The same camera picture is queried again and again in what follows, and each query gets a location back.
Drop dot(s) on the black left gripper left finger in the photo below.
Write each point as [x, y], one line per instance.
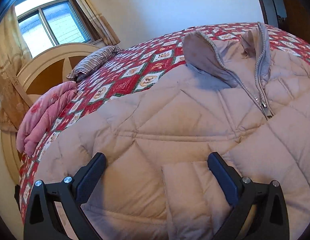
[42, 220]

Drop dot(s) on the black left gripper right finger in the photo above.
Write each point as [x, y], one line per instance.
[271, 218]

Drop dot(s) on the lilac quilted puffer jacket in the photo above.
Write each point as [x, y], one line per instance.
[170, 129]

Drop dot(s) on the black clothes beside bed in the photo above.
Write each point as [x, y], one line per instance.
[16, 195]

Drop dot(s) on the pink folded floral quilt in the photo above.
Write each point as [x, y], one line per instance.
[42, 115]

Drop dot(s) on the cream and wood headboard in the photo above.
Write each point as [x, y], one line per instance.
[46, 70]

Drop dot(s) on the striped pillow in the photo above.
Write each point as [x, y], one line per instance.
[93, 62]

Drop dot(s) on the red patchwork bear bedspread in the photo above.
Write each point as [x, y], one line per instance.
[135, 64]

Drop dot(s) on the brown wooden door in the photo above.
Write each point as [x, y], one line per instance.
[298, 19]

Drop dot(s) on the window with metal frame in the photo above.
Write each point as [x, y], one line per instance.
[48, 23]

